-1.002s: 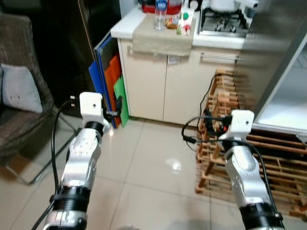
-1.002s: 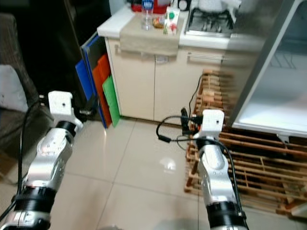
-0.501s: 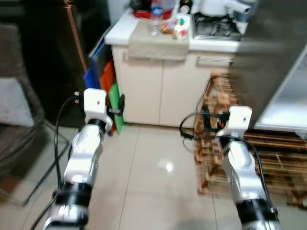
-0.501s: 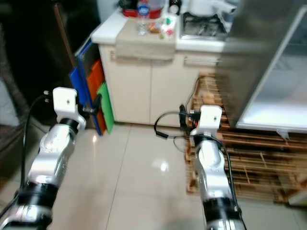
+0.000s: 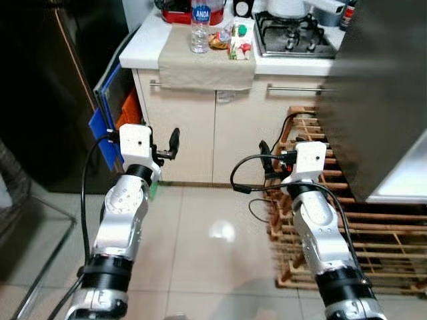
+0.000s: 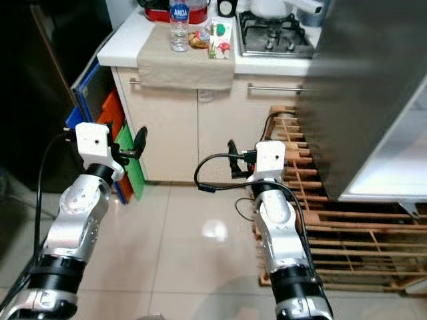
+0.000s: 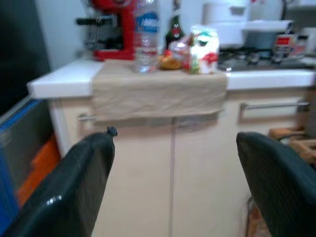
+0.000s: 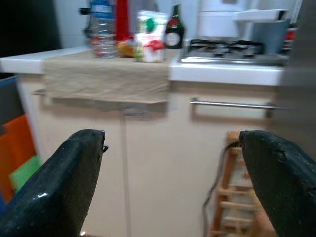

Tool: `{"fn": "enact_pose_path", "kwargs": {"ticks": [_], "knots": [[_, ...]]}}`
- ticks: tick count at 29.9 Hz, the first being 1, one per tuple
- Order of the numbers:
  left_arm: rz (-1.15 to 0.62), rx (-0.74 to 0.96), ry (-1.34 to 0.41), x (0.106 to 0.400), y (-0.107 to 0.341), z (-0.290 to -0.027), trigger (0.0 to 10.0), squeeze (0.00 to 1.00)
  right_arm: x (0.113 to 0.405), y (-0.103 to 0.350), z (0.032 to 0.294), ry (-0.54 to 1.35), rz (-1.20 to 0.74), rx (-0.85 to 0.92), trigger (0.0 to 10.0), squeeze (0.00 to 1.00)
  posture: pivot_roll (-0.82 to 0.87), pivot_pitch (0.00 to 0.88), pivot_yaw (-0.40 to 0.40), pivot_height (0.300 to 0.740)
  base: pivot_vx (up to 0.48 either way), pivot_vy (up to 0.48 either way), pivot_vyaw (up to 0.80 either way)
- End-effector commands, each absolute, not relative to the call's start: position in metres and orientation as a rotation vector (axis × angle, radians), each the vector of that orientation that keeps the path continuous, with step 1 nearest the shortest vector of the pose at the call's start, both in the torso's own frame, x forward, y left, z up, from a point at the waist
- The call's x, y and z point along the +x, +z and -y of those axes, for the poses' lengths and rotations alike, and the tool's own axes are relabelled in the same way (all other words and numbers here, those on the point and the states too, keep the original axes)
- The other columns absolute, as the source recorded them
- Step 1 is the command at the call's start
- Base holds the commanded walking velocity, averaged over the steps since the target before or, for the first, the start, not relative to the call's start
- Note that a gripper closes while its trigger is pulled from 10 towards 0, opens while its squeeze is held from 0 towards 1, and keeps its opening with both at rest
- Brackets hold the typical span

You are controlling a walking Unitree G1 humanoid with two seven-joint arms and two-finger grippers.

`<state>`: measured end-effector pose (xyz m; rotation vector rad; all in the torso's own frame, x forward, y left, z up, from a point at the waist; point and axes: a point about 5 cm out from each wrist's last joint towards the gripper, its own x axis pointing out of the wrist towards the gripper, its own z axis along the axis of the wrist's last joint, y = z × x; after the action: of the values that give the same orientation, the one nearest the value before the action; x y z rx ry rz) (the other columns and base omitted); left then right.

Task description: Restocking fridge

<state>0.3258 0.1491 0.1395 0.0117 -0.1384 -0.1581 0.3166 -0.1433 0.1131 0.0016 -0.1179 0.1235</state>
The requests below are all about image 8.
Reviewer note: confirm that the white round kitchen appliance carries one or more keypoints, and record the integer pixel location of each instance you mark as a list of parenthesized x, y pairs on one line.
[(217, 19)]

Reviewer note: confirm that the beige wrinkled cloth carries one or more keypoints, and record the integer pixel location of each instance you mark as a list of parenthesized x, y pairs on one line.
[(106, 79)]

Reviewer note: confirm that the grey metal box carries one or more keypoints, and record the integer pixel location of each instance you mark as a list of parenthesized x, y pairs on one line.
[(269, 37)]

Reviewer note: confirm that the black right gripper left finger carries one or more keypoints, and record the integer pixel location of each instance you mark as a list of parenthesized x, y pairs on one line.
[(54, 187)]

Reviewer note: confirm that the orange yellow produce bag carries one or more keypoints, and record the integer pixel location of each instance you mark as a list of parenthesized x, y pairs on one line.
[(124, 48)]

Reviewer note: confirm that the white green red food package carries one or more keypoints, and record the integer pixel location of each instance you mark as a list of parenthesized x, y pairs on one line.
[(153, 37)]

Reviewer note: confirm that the steel gas stove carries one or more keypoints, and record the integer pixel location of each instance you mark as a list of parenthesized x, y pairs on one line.
[(229, 53)]

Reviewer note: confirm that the cream kitchen cabinet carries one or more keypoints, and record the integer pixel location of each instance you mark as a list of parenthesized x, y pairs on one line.
[(160, 160)]

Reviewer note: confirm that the red upright carton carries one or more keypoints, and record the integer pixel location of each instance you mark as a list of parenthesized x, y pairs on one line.
[(123, 19)]

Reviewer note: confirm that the blue bin with coloured cloths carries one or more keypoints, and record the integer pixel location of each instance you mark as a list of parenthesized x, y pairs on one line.
[(17, 153)]

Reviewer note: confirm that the wooden slatted rack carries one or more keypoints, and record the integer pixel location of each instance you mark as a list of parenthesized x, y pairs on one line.
[(234, 205)]

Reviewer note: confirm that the dark grey fridge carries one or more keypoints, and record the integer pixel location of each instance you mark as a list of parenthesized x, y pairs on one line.
[(301, 49)]

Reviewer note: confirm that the dark glass bottle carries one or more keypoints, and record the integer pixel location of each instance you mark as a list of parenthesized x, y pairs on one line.
[(175, 32)]

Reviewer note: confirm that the black appliance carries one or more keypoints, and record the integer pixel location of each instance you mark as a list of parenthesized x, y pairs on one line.
[(27, 24)]

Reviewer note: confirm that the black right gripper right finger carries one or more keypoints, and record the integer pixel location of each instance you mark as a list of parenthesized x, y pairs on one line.
[(284, 185)]

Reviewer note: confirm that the clear plastic water bottle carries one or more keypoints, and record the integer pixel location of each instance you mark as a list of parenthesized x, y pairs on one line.
[(102, 32)]

